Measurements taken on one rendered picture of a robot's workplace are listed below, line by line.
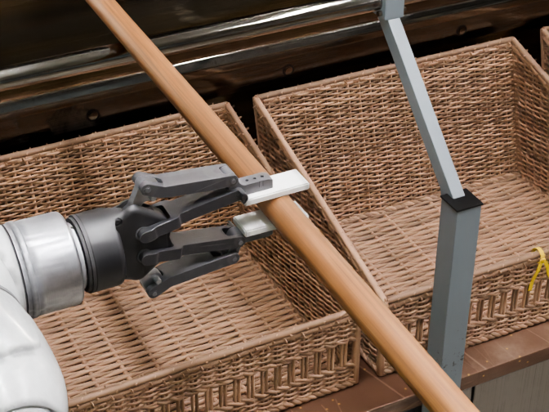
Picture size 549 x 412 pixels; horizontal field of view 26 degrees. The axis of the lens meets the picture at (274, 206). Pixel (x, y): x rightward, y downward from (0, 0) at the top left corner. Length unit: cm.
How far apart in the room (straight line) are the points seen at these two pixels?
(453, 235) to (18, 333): 85
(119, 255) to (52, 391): 22
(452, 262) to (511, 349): 35
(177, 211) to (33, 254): 15
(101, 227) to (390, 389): 88
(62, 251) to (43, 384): 20
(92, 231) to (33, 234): 5
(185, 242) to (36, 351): 27
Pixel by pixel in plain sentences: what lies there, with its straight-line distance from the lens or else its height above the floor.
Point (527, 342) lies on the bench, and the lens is 200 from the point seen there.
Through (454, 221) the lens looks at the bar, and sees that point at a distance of 163.
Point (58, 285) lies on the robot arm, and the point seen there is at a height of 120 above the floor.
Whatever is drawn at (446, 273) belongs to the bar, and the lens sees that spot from 168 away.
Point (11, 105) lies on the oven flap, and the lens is 189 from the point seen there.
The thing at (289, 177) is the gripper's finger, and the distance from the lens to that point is 117.
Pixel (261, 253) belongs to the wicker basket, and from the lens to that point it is 208.
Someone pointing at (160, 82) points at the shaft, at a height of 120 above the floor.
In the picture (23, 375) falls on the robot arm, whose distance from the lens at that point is 89.
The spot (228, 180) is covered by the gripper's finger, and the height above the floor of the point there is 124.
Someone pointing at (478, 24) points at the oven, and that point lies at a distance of 231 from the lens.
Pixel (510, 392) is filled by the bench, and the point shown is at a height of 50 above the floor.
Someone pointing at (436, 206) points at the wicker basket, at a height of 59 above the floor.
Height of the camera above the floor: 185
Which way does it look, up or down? 34 degrees down
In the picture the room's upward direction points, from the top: straight up
